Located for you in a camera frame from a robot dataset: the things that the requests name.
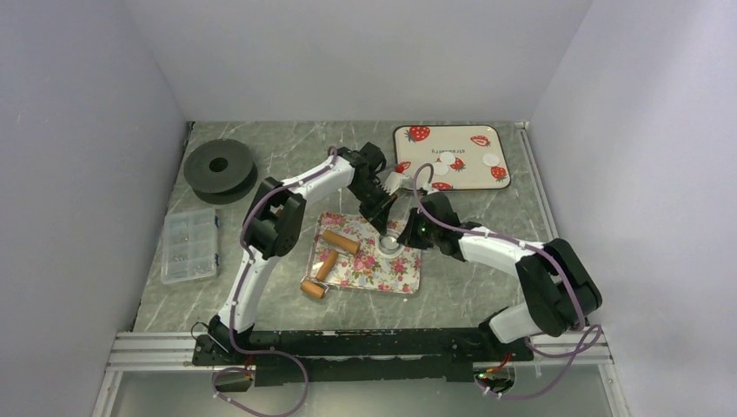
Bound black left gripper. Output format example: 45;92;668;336
350;182;398;239

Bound floral print tray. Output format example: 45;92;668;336
306;212;422;295

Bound wooden rolling pin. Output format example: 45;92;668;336
300;230;360;300

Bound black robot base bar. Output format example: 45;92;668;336
192;328;534;387

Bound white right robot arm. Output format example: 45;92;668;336
397;193;602;361

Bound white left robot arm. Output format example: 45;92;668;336
208;142;395;365

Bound round white wrapper left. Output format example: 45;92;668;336
432;162;449;176

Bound round white wrapper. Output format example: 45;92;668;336
432;162;449;176
482;153;501;167
438;151;456;165

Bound round white wrapper middle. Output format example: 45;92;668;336
438;151;456;165

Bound strawberry print tray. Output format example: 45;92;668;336
393;124;511;191

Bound round white wrapper right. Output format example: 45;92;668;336
482;153;501;167

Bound black filament spool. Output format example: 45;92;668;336
183;139;258;205

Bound clear plastic parts box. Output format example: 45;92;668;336
161;208;220;285

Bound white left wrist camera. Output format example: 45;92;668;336
382;165;412;195

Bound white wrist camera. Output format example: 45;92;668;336
415;182;438;195
382;165;412;195

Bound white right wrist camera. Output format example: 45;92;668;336
415;182;438;195

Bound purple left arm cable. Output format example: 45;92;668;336
210;146;341;417

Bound aluminium frame rail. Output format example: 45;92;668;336
106;332;196;372

